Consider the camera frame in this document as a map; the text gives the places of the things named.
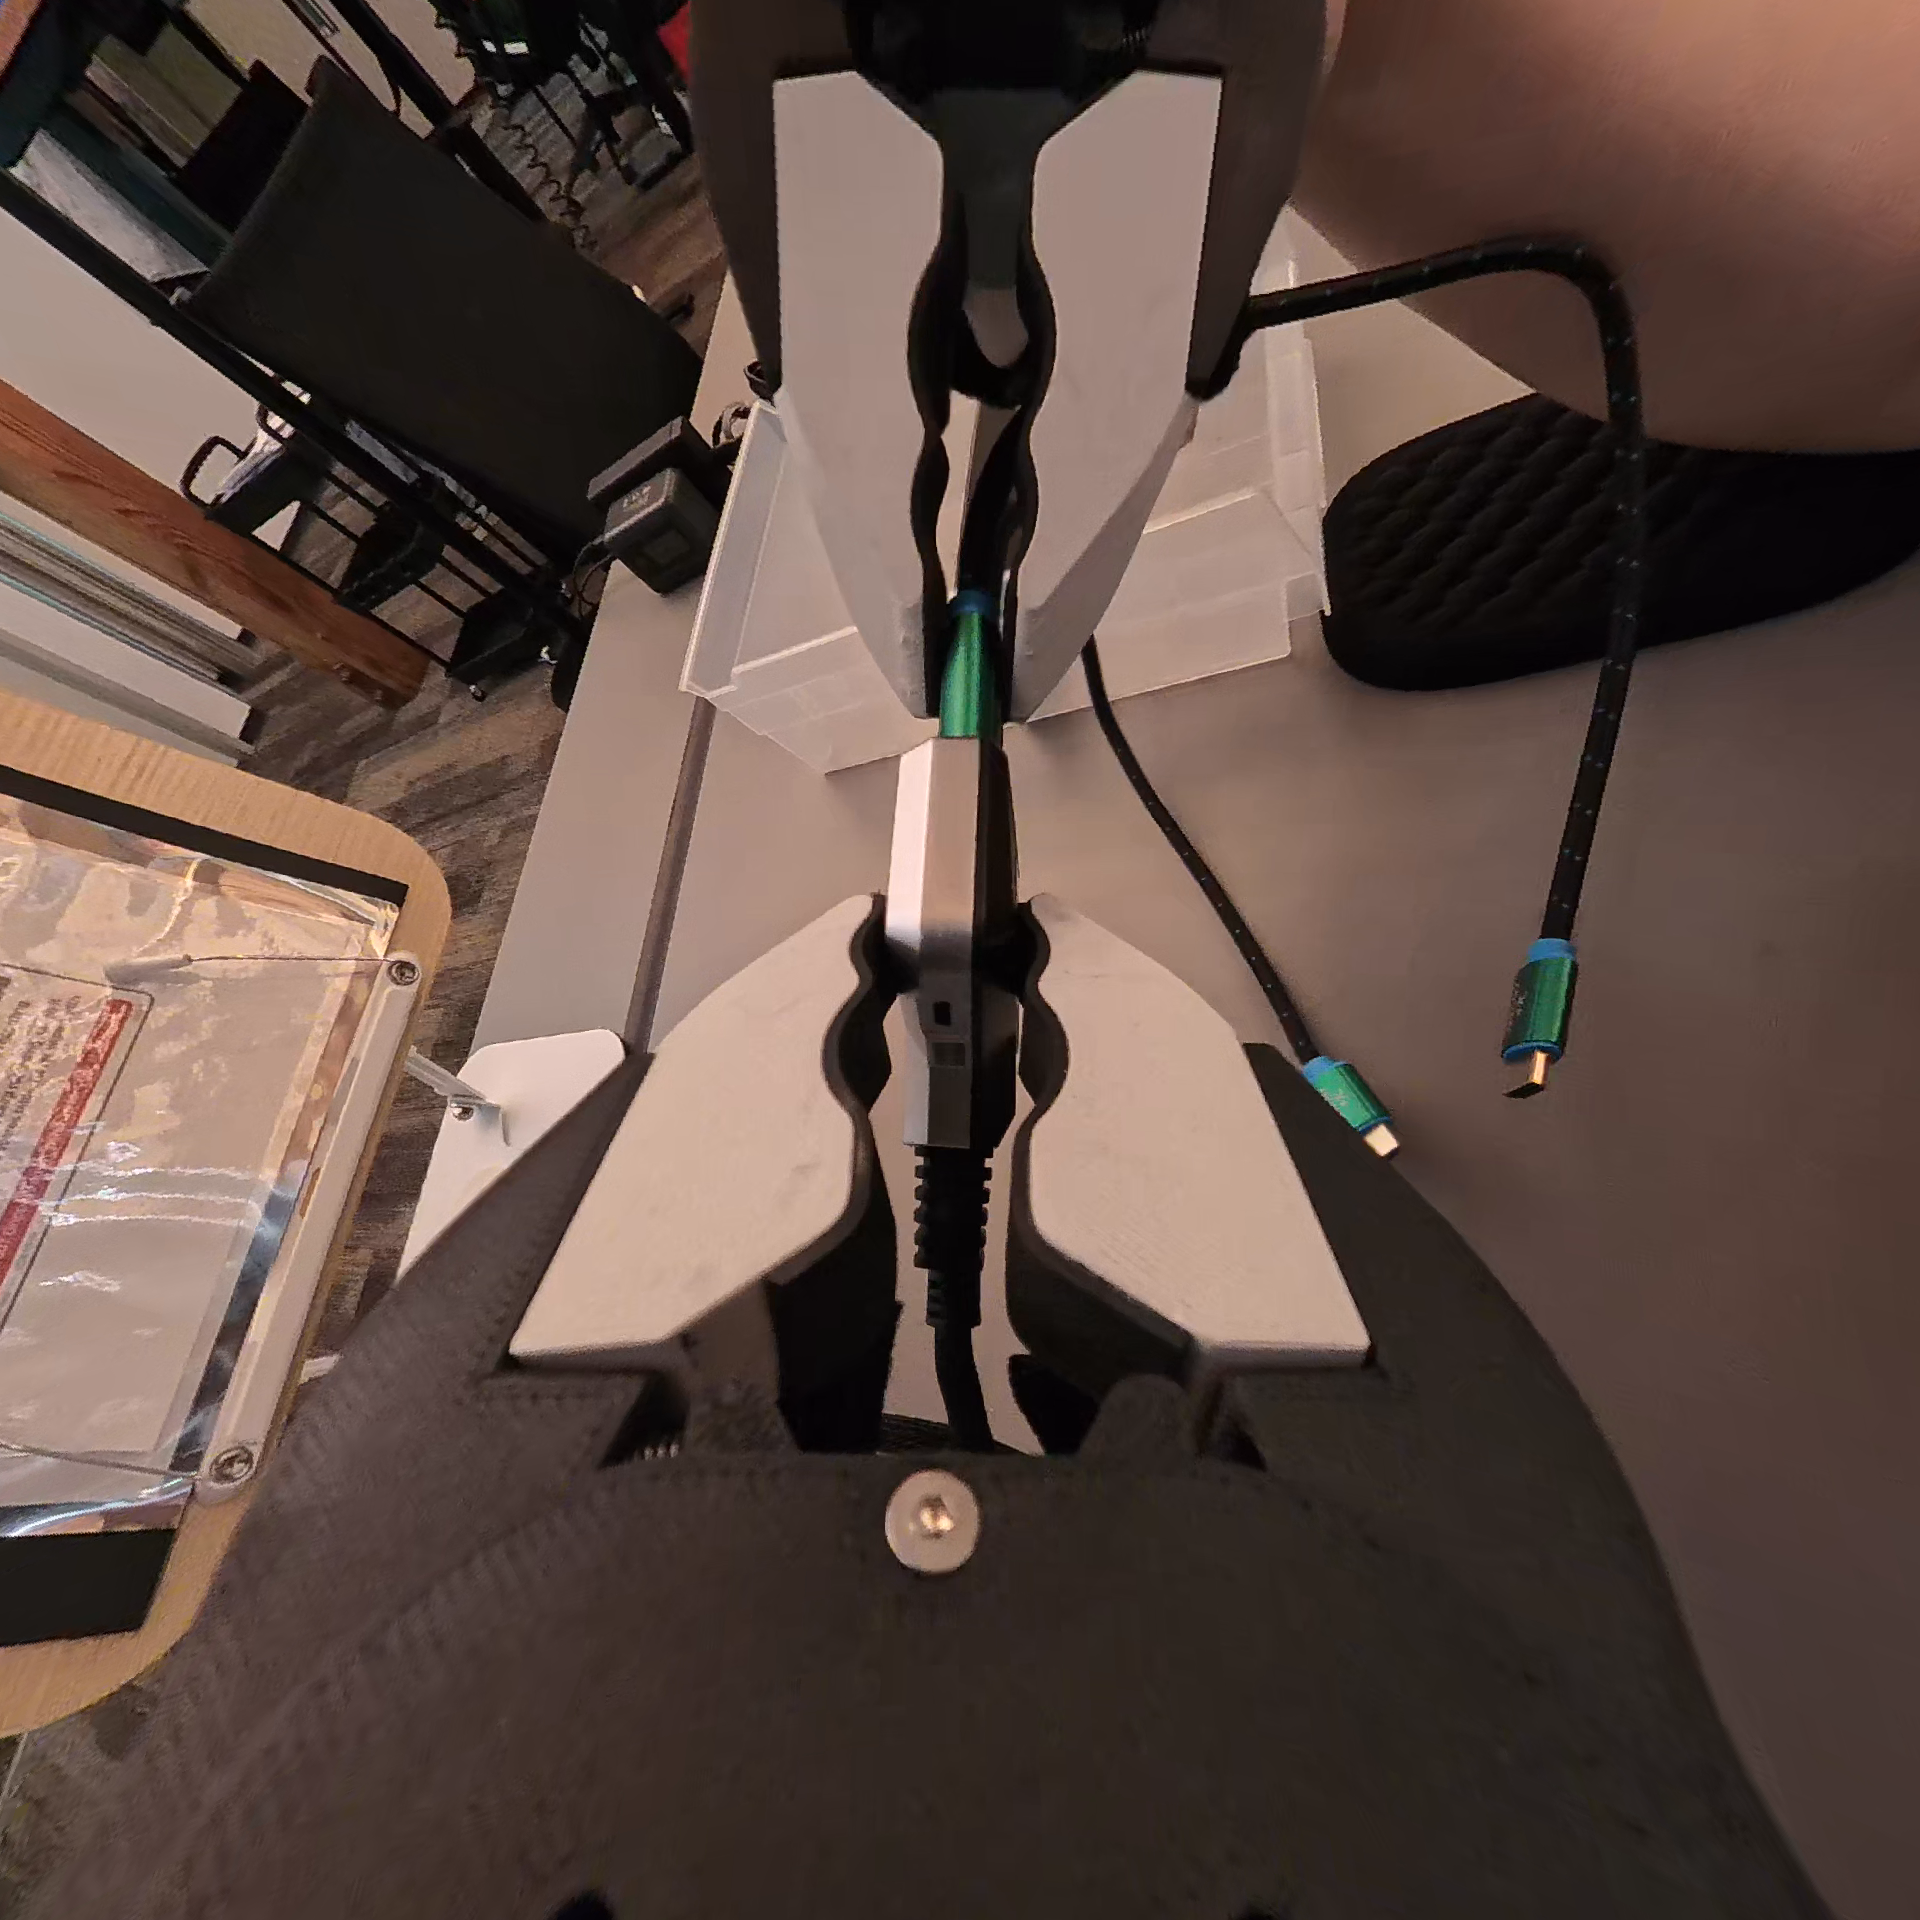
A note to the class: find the black hdmi switch box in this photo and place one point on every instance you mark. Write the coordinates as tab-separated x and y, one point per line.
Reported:
937	902

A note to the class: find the black office chair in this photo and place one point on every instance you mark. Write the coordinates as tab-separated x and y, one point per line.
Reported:
421	300

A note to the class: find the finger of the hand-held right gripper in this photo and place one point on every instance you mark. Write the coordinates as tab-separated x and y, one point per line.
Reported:
1125	300
849	300

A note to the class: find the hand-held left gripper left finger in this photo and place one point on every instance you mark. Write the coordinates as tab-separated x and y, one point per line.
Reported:
705	1185

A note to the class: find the clear plastic storage box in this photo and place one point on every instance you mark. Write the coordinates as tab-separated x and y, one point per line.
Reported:
1200	587

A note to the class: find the person's right forearm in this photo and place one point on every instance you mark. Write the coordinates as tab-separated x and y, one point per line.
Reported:
1650	182

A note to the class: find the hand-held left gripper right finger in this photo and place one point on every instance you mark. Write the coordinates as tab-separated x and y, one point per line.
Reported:
1185	1202

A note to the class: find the black quilted pad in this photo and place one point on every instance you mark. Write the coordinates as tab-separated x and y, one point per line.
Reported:
1499	557

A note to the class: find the brown wooden post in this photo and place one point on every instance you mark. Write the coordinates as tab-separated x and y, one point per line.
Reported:
180	540

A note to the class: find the black power adapter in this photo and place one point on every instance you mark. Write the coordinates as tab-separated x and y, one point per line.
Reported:
651	510

